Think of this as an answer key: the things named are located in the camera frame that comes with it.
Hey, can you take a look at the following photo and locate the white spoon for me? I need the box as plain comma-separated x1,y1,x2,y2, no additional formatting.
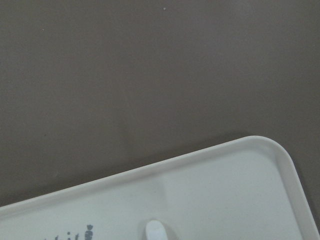
145,220,168,240

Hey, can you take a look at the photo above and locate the white rabbit tray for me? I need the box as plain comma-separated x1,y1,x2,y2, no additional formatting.
0,136,320,240

